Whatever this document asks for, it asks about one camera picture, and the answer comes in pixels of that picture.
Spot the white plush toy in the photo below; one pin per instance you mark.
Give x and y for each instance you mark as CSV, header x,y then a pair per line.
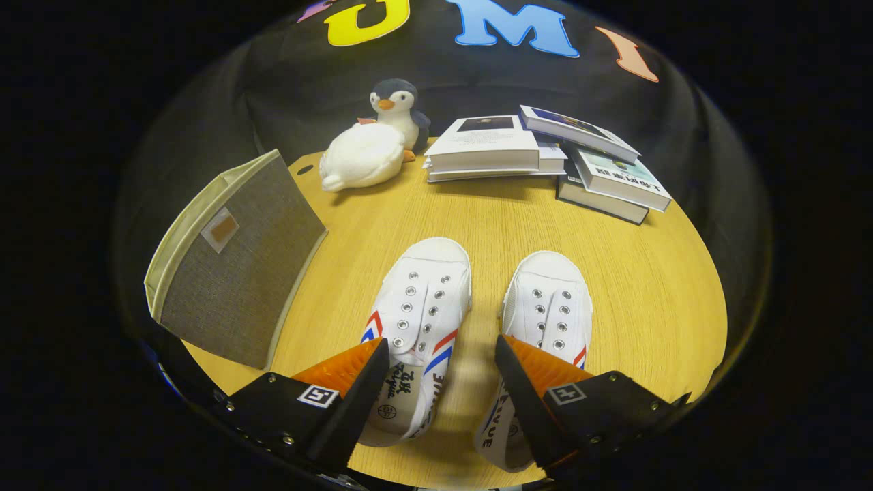
x,y
361,157

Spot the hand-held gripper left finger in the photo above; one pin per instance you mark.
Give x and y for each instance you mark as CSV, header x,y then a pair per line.
x,y
348,409

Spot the book with blue picture cover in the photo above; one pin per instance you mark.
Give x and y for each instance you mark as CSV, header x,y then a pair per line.
x,y
580,133

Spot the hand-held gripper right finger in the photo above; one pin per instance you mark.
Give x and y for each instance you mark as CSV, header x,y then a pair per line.
x,y
532,409

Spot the dark-covered book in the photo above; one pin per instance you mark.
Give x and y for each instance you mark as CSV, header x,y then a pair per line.
x,y
600,203

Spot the grey fabric storage box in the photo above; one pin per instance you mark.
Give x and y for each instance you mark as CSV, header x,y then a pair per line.
x,y
232,286

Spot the book with teal cover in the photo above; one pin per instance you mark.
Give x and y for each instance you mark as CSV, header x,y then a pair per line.
x,y
620,177

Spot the white canvas shoe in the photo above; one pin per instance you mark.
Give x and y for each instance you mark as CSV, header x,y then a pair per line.
x,y
549,293
423,286

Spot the penguin plush toy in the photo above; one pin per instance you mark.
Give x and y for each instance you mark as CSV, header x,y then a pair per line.
x,y
399,102

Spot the white spiral-bound book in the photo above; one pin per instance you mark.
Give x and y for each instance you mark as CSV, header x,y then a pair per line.
x,y
552,162

